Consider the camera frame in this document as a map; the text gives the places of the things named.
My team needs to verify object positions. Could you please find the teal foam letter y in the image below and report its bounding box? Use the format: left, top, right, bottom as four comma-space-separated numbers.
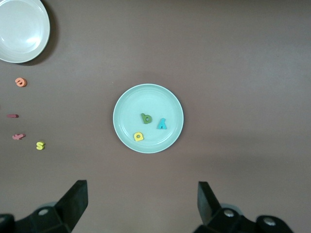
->
156, 117, 168, 130

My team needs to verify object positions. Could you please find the beige plate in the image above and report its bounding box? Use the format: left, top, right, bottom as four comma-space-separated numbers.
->
0, 0, 51, 64

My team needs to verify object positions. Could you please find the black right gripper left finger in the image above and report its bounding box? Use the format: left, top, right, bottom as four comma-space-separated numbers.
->
14, 180, 88, 233

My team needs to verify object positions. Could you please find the light green plate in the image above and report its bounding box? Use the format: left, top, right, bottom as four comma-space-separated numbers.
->
112, 83, 185, 154

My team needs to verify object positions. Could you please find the brown table cover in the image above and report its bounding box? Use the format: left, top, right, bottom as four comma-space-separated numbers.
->
0, 0, 311, 233

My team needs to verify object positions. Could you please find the green foam letter b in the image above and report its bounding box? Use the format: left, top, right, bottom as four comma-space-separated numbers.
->
140, 113, 153, 125

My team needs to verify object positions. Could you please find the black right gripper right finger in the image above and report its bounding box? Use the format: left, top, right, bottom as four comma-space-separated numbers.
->
193, 181, 262, 233

